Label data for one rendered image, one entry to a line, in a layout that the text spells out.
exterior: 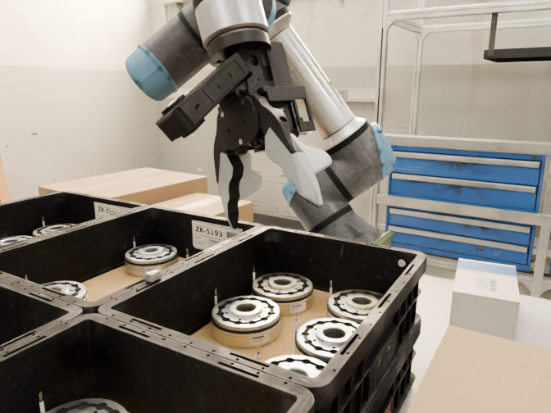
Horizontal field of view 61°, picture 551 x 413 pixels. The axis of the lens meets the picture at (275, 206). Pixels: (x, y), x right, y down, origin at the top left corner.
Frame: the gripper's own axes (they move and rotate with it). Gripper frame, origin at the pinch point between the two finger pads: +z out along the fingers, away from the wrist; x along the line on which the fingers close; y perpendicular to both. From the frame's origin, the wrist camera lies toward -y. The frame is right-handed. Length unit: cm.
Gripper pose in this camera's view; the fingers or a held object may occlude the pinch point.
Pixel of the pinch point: (267, 222)
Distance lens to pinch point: 49.8
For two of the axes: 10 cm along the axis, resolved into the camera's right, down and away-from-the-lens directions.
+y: 7.5, -1.7, 6.4
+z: 2.5, 9.7, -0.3
